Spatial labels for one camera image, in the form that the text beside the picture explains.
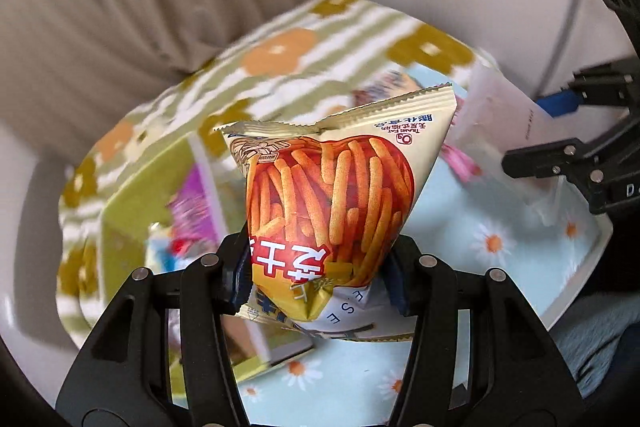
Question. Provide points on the orange fries snack bag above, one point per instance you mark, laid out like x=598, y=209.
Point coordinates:
x=330, y=187

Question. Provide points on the light blue daisy tablecloth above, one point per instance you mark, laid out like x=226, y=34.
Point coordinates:
x=500, y=257

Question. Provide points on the blue grey cloth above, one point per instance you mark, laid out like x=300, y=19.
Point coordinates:
x=595, y=342

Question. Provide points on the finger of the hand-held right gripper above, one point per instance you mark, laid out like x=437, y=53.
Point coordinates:
x=545, y=159
x=607, y=87

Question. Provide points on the brown white printed snack packet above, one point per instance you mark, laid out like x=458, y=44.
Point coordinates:
x=385, y=87

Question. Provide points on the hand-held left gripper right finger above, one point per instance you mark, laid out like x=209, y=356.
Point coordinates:
x=400, y=292

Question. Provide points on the clear white plastic packet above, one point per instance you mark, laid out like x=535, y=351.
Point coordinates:
x=500, y=122

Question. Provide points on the pink purple snack packet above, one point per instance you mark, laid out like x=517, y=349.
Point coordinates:
x=195, y=207

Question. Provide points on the green cardboard box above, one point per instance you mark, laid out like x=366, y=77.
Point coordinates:
x=130, y=217

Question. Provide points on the green striped floral blanket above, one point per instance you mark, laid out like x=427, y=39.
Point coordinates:
x=280, y=52

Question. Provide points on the white blue snack packet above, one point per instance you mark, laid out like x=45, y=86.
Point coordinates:
x=170, y=252

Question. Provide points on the beige curtain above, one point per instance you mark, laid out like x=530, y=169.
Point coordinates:
x=150, y=7

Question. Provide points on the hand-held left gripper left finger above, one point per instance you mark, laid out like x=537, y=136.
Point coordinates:
x=239, y=279

